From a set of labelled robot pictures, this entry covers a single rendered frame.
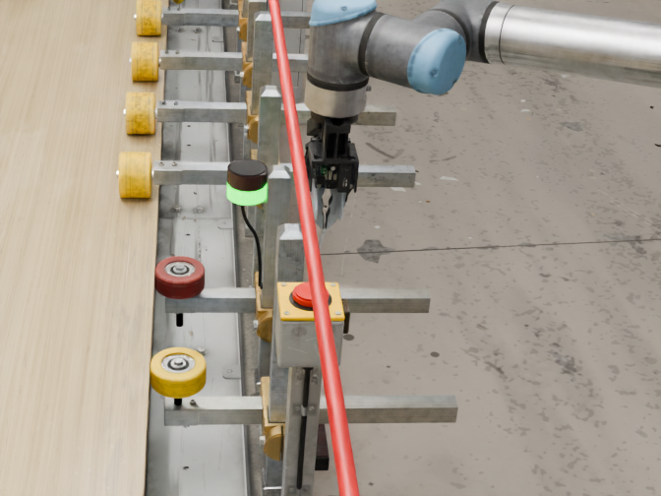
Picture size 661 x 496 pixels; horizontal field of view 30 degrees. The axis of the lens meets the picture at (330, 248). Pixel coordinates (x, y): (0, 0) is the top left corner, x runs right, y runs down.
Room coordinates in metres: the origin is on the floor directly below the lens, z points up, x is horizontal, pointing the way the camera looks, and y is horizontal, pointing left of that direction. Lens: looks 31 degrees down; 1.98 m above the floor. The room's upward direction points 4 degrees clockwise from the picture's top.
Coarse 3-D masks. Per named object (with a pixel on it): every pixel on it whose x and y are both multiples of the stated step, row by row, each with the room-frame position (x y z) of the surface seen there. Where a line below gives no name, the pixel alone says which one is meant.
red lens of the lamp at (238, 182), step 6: (228, 168) 1.62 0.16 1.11; (228, 174) 1.61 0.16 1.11; (234, 174) 1.60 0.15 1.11; (264, 174) 1.61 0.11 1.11; (228, 180) 1.61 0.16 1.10; (234, 180) 1.60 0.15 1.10; (240, 180) 1.60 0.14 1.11; (246, 180) 1.60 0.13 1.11; (252, 180) 1.60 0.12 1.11; (258, 180) 1.60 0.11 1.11; (264, 180) 1.61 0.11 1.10; (234, 186) 1.60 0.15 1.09; (240, 186) 1.60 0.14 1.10; (246, 186) 1.60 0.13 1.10; (252, 186) 1.60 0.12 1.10; (258, 186) 1.60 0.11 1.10; (264, 186) 1.62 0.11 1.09
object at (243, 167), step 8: (240, 160) 1.65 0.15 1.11; (248, 160) 1.65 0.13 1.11; (256, 160) 1.65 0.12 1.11; (232, 168) 1.62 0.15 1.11; (240, 168) 1.62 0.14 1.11; (248, 168) 1.62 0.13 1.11; (256, 168) 1.63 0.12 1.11; (264, 168) 1.63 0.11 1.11; (248, 176) 1.60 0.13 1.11; (264, 208) 1.62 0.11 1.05; (264, 216) 1.62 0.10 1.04; (248, 224) 1.62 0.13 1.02; (256, 232) 1.63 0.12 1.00; (256, 240) 1.63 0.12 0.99
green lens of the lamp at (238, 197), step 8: (232, 192) 1.61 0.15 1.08; (240, 192) 1.60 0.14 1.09; (248, 192) 1.60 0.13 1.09; (256, 192) 1.60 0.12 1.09; (264, 192) 1.62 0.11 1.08; (232, 200) 1.60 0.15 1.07; (240, 200) 1.60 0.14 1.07; (248, 200) 1.60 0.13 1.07; (256, 200) 1.60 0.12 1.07; (264, 200) 1.62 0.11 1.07
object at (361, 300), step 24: (216, 288) 1.67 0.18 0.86; (240, 288) 1.68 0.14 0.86; (360, 288) 1.71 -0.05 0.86; (384, 288) 1.71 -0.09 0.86; (408, 288) 1.72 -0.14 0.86; (168, 312) 1.64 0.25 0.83; (192, 312) 1.64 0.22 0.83; (216, 312) 1.65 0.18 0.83; (240, 312) 1.65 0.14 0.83; (360, 312) 1.68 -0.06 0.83; (384, 312) 1.68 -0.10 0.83; (408, 312) 1.69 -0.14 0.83
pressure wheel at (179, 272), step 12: (168, 264) 1.67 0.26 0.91; (180, 264) 1.66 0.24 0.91; (192, 264) 1.67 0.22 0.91; (156, 276) 1.63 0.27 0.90; (168, 276) 1.63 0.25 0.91; (180, 276) 1.64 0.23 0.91; (192, 276) 1.63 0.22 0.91; (204, 276) 1.65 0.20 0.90; (156, 288) 1.63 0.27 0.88; (168, 288) 1.62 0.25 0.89; (180, 288) 1.61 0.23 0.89; (192, 288) 1.62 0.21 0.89; (180, 324) 1.65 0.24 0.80
